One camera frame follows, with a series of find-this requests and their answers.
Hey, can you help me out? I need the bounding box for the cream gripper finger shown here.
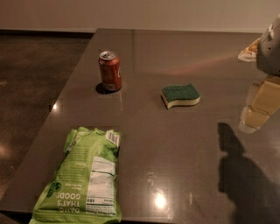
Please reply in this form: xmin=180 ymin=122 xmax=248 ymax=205
xmin=238 ymin=38 xmax=261 ymax=62
xmin=239 ymin=75 xmax=280 ymax=134

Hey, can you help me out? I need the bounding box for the green rice chip bag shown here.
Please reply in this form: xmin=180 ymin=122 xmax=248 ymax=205
xmin=29 ymin=127 xmax=122 ymax=224

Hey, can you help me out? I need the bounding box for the green and yellow sponge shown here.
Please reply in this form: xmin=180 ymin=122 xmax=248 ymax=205
xmin=161 ymin=84 xmax=200 ymax=109

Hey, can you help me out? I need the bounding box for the red soda can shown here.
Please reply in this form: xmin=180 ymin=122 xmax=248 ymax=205
xmin=98 ymin=51 xmax=122 ymax=92

